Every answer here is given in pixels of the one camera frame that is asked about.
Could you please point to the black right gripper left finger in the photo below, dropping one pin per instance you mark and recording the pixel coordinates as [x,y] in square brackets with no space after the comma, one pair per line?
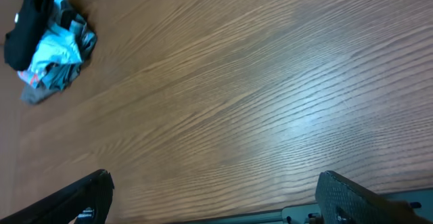
[87,200]

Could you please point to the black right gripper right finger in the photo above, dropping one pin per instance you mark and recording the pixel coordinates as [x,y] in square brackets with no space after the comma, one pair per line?
[343,201]

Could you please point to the light blue printed t-shirt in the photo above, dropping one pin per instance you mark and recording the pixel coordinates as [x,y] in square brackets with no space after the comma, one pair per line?
[58,45]

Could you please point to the folded grey garment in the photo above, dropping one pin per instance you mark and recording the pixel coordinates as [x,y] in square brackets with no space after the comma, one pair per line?
[34,96]

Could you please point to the black t-shirt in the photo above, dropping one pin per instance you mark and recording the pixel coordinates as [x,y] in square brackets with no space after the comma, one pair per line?
[21,42]

